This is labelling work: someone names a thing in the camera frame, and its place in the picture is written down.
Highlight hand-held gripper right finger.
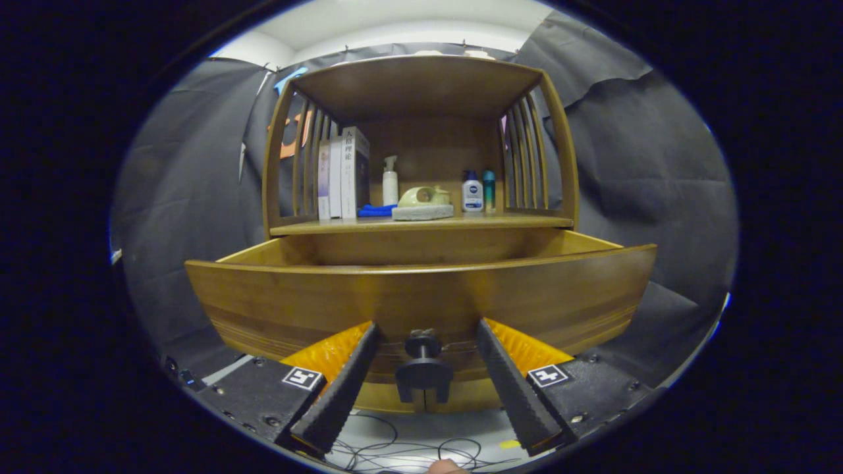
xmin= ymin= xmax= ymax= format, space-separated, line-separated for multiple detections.
xmin=476 ymin=318 xmax=653 ymax=457

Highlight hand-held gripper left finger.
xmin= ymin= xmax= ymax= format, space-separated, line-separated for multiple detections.
xmin=198 ymin=321 xmax=381 ymax=458

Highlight wooden drawer with black knob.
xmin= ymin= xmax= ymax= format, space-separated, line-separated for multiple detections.
xmin=184 ymin=228 xmax=658 ymax=404

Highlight pale green slipper grey sole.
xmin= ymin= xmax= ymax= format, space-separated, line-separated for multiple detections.
xmin=391 ymin=186 xmax=455 ymax=221

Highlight wooden cabinet door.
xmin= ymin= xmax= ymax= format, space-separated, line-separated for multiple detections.
xmin=425 ymin=379 xmax=503 ymax=412
xmin=356 ymin=381 xmax=427 ymax=414

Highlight wooden countertop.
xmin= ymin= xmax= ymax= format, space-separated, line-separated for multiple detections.
xmin=269 ymin=209 xmax=575 ymax=236

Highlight wooden cabinet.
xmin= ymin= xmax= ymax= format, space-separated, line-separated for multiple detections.
xmin=261 ymin=54 xmax=580 ymax=414

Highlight white lotion bottle blue cap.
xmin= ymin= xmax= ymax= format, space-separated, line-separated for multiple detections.
xmin=461 ymin=171 xmax=485 ymax=213

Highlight white pump bottle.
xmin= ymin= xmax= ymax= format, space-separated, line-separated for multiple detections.
xmin=382 ymin=155 xmax=400 ymax=207

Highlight lavender book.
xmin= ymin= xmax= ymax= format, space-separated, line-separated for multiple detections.
xmin=317 ymin=139 xmax=331 ymax=221

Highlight white book with dark cover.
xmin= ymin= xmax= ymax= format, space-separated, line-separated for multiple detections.
xmin=340 ymin=126 xmax=371 ymax=220

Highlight black floor cables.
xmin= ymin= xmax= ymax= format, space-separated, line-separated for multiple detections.
xmin=329 ymin=411 xmax=521 ymax=473

